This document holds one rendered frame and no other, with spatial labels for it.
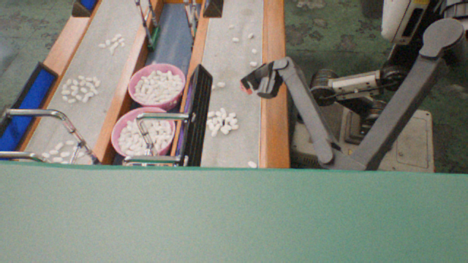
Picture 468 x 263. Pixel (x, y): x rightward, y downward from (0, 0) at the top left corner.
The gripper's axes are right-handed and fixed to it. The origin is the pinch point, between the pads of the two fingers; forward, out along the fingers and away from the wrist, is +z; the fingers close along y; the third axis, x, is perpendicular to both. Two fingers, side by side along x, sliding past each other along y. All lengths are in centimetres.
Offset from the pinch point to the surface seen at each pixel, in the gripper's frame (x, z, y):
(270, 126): -20.3, 2.1, -2.2
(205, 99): 5.1, -16.5, -26.7
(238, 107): -7.1, 16.3, -3.0
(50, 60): 63, 71, -50
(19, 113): 33, 0, -72
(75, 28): 74, 80, -28
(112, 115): 21, 36, -46
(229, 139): -14.9, 9.8, -17.7
